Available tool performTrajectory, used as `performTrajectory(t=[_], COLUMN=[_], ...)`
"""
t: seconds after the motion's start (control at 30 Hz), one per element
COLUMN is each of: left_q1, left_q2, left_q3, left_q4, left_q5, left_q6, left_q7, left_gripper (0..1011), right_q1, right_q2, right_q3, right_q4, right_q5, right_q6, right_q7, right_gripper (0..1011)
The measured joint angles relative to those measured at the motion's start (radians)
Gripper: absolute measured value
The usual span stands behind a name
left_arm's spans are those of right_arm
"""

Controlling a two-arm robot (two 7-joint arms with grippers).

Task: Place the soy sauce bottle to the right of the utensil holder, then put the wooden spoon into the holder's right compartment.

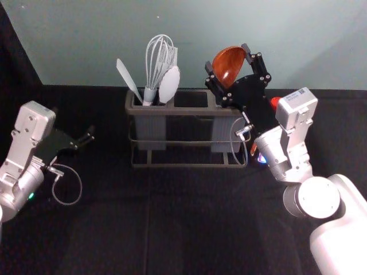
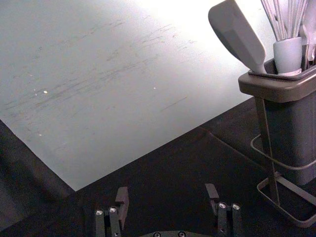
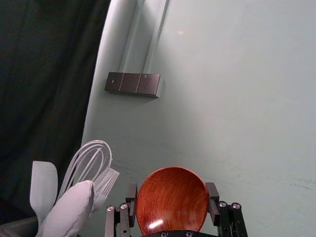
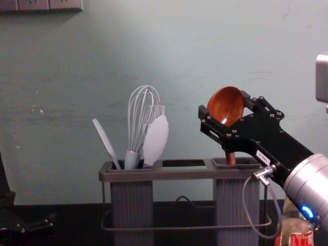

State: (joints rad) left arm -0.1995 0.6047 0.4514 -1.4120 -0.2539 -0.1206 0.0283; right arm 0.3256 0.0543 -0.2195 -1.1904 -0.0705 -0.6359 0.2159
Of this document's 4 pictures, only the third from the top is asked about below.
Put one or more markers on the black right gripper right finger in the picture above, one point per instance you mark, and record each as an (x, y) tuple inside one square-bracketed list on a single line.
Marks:
[(228, 217)]

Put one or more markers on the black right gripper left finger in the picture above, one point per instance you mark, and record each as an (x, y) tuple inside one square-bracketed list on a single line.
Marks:
[(122, 217)]

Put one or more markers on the red-brown wooden spoon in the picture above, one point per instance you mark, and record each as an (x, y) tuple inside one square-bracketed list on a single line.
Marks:
[(172, 200)]

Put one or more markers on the white slotted turner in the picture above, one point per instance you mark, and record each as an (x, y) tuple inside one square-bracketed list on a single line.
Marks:
[(107, 182)]

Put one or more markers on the white silicone spoon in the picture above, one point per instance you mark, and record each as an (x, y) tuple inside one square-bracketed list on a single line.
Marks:
[(70, 209)]

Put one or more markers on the white silicone whisk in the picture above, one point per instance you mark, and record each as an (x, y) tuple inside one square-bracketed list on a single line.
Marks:
[(81, 160)]

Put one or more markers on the white silicone spatula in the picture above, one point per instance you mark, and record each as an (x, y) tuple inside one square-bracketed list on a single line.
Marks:
[(43, 187)]

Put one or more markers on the dark grey utensil holder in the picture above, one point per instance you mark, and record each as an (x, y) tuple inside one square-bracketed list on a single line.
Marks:
[(17, 228)]

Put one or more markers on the black cloth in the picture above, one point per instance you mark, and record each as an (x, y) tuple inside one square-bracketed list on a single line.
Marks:
[(42, 86)]

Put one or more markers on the dark wall socket box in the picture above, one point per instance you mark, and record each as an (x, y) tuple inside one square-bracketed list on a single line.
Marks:
[(132, 83)]

